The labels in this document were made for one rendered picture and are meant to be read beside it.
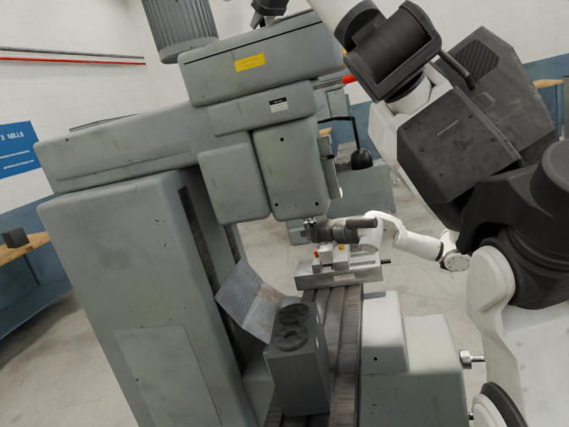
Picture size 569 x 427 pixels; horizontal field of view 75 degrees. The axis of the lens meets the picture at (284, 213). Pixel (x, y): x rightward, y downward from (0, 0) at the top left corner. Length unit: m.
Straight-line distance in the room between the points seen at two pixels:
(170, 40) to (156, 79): 7.65
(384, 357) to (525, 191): 0.91
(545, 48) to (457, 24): 1.52
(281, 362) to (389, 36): 0.74
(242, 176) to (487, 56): 0.72
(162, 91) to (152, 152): 7.57
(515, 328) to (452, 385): 0.74
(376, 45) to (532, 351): 0.59
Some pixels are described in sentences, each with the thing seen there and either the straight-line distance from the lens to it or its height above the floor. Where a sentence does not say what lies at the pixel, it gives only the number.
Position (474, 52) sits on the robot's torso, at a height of 1.69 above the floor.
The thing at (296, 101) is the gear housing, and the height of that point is 1.68.
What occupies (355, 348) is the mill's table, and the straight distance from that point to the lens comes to 1.22.
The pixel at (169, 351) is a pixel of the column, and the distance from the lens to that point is 1.50.
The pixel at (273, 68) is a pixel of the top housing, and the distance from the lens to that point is 1.11.
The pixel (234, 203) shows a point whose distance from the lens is 1.23.
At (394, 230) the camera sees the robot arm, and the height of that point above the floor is 1.22.
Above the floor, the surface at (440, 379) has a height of 0.70.
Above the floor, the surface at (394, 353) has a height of 0.83.
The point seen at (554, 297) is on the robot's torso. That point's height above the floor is 1.32.
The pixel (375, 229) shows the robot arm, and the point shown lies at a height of 1.25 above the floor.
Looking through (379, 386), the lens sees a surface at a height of 0.68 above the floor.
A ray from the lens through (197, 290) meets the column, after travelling 1.30.
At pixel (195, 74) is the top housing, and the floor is 1.82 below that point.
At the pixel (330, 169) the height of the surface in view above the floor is 1.44.
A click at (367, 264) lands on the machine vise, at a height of 1.01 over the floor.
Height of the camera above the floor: 1.70
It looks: 17 degrees down
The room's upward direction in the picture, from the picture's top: 15 degrees counter-clockwise
